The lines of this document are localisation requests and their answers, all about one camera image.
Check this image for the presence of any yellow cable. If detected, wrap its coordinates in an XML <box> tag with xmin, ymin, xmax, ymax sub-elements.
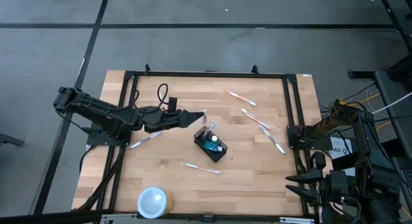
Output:
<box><xmin>341</xmin><ymin>92</ymin><xmax>380</xmax><ymax>106</ymax></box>

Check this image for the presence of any white cable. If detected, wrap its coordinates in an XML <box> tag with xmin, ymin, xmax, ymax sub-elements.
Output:
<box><xmin>371</xmin><ymin>91</ymin><xmax>412</xmax><ymax>115</ymax></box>

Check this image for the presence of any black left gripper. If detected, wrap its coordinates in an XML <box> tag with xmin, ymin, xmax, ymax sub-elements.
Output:
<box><xmin>143</xmin><ymin>106</ymin><xmax>205</xmax><ymax>134</ymax></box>

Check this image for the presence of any black wire caddy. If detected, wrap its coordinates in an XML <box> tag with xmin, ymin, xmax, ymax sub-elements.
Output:
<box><xmin>193</xmin><ymin>126</ymin><xmax>229</xmax><ymax>163</ymax></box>

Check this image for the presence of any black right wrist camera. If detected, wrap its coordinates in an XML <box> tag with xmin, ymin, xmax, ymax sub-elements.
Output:
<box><xmin>310</xmin><ymin>151</ymin><xmax>326</xmax><ymax>171</ymax></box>

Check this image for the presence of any silver metal bracket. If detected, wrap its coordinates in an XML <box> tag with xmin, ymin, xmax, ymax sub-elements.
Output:
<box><xmin>100</xmin><ymin>213</ymin><xmax>138</xmax><ymax>224</ymax></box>
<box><xmin>279</xmin><ymin>216</ymin><xmax>315</xmax><ymax>224</ymax></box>

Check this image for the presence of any orange toothbrush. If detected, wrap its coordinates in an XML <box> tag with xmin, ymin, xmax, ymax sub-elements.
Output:
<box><xmin>183</xmin><ymin>162</ymin><xmax>223</xmax><ymax>175</ymax></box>
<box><xmin>226</xmin><ymin>90</ymin><xmax>258</xmax><ymax>107</ymax></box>
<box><xmin>241</xmin><ymin>107</ymin><xmax>273</xmax><ymax>131</ymax></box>

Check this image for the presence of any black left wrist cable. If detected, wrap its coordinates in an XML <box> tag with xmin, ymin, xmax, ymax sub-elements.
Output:
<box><xmin>130</xmin><ymin>83</ymin><xmax>170</xmax><ymax>111</ymax></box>

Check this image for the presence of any black equipment stand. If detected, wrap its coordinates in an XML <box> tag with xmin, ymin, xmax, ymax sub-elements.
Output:
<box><xmin>348</xmin><ymin>53</ymin><xmax>412</xmax><ymax>224</ymax></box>

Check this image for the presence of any white round container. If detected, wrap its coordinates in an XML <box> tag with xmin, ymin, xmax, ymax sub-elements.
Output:
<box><xmin>137</xmin><ymin>186</ymin><xmax>175</xmax><ymax>219</ymax></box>

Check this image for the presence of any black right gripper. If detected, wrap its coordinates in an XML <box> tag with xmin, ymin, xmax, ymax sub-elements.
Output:
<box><xmin>285</xmin><ymin>168</ymin><xmax>348</xmax><ymax>204</ymax></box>

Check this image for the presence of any white paper sign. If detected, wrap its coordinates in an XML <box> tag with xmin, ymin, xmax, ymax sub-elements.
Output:
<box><xmin>330</xmin><ymin>136</ymin><xmax>353</xmax><ymax>160</ymax></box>

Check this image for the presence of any black metal table frame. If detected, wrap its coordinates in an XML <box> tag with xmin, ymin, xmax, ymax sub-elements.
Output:
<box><xmin>75</xmin><ymin>63</ymin><xmax>344</xmax><ymax>218</ymax></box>

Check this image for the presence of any black stand foot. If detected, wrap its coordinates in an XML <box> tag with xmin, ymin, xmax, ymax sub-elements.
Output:
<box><xmin>0</xmin><ymin>133</ymin><xmax>25</xmax><ymax>147</ymax></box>

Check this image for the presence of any purple toothbrush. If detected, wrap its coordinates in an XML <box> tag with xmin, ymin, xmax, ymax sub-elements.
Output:
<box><xmin>129</xmin><ymin>131</ymin><xmax>164</xmax><ymax>150</ymax></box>
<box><xmin>259</xmin><ymin>124</ymin><xmax>286</xmax><ymax>155</ymax></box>

